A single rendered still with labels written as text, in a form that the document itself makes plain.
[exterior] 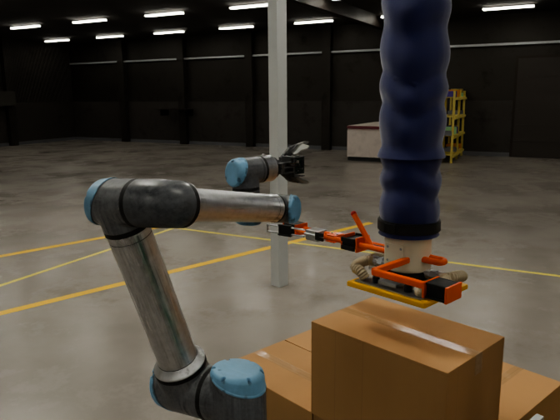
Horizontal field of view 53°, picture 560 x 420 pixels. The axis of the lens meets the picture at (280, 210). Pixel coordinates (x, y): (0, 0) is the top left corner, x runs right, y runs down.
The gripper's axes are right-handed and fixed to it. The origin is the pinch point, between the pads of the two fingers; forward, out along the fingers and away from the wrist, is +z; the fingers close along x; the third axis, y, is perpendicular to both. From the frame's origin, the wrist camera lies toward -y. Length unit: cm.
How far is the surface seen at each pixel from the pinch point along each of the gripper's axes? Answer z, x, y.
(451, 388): 6, -70, 59
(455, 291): -2, -33, 63
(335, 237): 20.4, -33.1, -4.1
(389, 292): 10, -45, 31
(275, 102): 203, 17, -239
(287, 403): 4, -105, -15
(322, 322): 6, -63, 3
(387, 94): 12.1, 24.1, 26.3
